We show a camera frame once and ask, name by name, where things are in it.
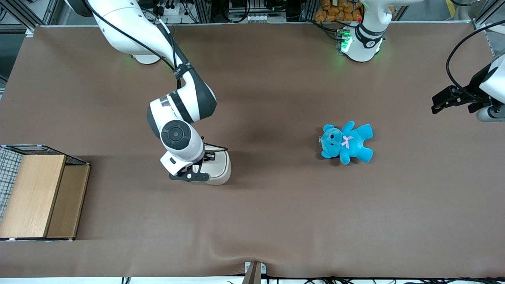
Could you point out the wooden cabinet box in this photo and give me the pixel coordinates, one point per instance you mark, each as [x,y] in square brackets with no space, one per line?
[35,197]

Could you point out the blue teddy bear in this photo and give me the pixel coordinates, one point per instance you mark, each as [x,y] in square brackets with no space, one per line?
[347,142]

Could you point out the white trash can with lid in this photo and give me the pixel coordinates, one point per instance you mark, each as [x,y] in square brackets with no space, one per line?
[221,169]

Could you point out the orange plush toy pile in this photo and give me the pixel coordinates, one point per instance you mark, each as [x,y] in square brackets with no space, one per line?
[339,11]

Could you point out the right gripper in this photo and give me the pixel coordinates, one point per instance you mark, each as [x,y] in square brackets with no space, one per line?
[208,157]

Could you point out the white power strip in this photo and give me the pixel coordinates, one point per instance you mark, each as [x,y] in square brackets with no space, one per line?
[171,10]

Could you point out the brown table mat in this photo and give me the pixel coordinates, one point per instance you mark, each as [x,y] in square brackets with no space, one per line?
[276,205]

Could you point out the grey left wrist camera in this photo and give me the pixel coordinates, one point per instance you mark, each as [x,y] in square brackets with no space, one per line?
[489,113]

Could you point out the aluminium frame post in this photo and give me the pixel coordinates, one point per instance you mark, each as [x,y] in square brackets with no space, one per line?
[27,14]
[485,23]

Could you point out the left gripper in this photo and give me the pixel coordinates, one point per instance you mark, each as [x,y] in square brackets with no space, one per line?
[474,91]

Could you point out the metal clamp bracket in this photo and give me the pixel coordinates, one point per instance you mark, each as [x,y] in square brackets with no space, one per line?
[254,272]

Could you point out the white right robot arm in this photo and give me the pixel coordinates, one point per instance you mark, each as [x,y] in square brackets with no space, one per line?
[126,31]

